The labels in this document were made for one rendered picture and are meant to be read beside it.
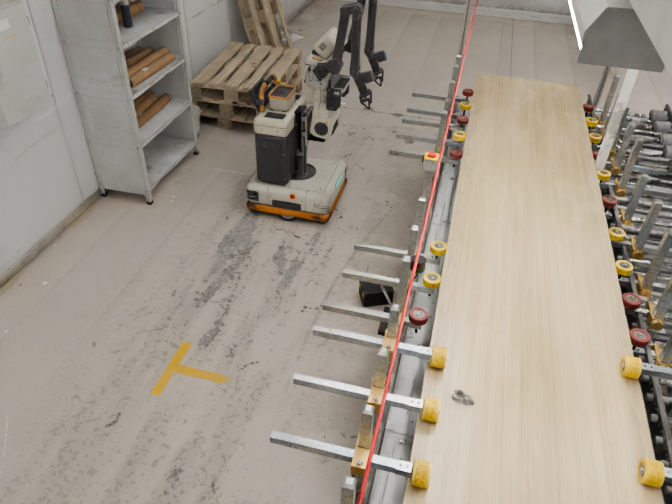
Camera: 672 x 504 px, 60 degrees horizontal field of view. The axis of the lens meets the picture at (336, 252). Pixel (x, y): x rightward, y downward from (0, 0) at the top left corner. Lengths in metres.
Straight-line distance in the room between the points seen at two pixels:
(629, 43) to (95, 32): 3.80
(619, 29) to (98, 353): 3.26
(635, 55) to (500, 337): 1.66
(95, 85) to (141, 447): 2.56
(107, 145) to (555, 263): 3.33
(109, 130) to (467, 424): 3.46
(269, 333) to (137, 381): 0.80
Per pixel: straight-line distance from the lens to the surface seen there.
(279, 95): 4.32
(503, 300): 2.62
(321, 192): 4.34
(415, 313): 2.46
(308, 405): 3.25
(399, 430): 2.42
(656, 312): 2.85
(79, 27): 4.45
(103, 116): 4.65
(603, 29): 0.94
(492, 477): 2.04
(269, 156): 4.30
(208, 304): 3.84
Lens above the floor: 2.59
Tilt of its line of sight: 38 degrees down
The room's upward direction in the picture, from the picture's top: 2 degrees clockwise
